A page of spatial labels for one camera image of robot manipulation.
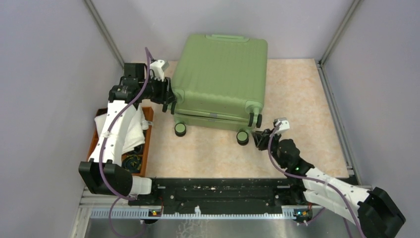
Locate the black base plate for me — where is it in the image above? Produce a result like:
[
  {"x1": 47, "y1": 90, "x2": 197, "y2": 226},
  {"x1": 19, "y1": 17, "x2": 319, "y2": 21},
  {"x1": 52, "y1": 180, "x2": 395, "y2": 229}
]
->
[{"x1": 128, "y1": 178, "x2": 309, "y2": 215}]

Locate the purple cable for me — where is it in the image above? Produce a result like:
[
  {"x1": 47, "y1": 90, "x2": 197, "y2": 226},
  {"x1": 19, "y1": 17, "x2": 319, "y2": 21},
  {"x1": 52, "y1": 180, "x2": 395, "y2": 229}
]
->
[
  {"x1": 98, "y1": 47, "x2": 154, "y2": 238},
  {"x1": 267, "y1": 121, "x2": 367, "y2": 238}
]

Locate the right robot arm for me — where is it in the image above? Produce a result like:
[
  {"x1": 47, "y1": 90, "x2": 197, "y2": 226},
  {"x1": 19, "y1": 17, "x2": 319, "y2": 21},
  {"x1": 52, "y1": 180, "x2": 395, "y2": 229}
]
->
[{"x1": 252, "y1": 129, "x2": 406, "y2": 238}]

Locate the green suitcase blue lining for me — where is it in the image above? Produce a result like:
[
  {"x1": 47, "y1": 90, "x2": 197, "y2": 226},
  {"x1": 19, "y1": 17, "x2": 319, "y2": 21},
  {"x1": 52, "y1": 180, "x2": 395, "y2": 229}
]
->
[{"x1": 171, "y1": 34, "x2": 268, "y2": 146}]

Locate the patterned item in tray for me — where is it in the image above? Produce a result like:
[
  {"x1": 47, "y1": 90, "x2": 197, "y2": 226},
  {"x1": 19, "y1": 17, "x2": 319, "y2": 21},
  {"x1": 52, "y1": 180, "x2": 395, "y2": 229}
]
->
[{"x1": 122, "y1": 154, "x2": 142, "y2": 174}]

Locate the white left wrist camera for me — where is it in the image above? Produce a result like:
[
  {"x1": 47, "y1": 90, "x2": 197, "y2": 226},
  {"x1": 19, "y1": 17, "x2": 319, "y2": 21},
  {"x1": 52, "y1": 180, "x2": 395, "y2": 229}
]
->
[{"x1": 150, "y1": 59, "x2": 169, "y2": 81}]

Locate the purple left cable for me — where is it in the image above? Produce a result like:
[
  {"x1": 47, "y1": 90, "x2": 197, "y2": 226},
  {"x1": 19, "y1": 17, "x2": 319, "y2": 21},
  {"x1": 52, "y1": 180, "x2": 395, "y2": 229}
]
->
[{"x1": 98, "y1": 47, "x2": 154, "y2": 238}]

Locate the white fluffy towel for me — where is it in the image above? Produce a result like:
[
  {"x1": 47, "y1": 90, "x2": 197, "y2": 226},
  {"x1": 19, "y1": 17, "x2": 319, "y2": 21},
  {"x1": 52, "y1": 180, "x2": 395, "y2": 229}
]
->
[{"x1": 94, "y1": 109, "x2": 149, "y2": 154}]

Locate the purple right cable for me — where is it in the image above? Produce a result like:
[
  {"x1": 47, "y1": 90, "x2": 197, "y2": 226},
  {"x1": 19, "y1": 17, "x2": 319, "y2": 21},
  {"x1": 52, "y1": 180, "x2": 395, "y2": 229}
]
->
[{"x1": 267, "y1": 121, "x2": 367, "y2": 238}]

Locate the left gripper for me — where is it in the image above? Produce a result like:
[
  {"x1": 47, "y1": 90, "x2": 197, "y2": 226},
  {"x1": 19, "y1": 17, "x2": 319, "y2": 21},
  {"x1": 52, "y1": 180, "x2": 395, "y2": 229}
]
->
[{"x1": 140, "y1": 73, "x2": 177, "y2": 105}]

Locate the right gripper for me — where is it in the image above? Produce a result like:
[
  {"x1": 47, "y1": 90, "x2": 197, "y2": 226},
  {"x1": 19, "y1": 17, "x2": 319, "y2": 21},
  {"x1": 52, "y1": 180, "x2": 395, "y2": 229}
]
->
[{"x1": 252, "y1": 127, "x2": 287, "y2": 169}]

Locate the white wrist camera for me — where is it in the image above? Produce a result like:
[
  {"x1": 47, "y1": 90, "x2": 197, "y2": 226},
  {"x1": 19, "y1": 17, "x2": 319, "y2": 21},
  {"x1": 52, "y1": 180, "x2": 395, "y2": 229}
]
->
[
  {"x1": 150, "y1": 59, "x2": 169, "y2": 81},
  {"x1": 273, "y1": 118, "x2": 290, "y2": 135}
]

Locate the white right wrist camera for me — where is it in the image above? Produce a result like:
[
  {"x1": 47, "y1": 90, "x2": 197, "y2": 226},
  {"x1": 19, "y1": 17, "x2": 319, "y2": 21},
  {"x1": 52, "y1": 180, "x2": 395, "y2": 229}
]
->
[{"x1": 273, "y1": 118, "x2": 290, "y2": 135}]

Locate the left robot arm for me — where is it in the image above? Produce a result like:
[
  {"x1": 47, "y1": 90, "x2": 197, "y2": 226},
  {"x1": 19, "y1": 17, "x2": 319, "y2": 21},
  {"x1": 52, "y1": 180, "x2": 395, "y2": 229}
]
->
[{"x1": 78, "y1": 59, "x2": 176, "y2": 205}]

